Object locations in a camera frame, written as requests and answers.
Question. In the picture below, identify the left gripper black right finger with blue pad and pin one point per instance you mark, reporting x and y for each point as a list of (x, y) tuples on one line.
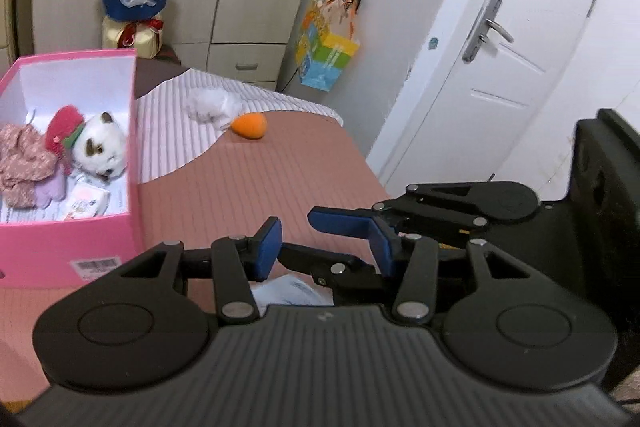
[(409, 268)]

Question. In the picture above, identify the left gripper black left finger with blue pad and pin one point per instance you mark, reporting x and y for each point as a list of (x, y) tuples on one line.
[(230, 263)]

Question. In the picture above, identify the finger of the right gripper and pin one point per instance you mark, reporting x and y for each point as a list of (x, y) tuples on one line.
[(351, 280), (437, 210)]

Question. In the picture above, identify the blue wet wipes pack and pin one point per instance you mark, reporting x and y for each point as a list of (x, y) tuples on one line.
[(288, 291)]

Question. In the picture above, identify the orange egg-shaped sponge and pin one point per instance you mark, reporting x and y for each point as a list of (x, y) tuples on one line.
[(250, 126)]

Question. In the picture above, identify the pink floral cloth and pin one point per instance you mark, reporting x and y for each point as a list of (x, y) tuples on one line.
[(25, 160)]

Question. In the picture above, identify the white tissue pack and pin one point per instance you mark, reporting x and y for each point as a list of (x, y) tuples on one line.
[(86, 201)]

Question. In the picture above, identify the pink striped tablecloth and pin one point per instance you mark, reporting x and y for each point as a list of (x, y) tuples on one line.
[(304, 161)]

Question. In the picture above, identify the white door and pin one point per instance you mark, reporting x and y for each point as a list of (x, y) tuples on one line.
[(477, 114)]

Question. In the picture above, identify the white brown plush dog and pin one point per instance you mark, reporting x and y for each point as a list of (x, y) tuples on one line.
[(100, 149)]

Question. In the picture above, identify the purple plush toy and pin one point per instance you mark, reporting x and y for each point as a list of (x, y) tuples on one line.
[(52, 189)]

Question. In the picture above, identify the colourful paper gift bag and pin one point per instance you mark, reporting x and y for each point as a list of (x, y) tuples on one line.
[(327, 42)]

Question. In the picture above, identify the pink fluffy plush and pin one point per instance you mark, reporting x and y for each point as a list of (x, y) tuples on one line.
[(62, 133)]

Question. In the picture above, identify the cream round gift box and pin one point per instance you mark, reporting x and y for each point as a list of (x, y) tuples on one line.
[(145, 37)]

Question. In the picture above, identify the silver door handle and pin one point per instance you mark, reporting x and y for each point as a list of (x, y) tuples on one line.
[(485, 23)]

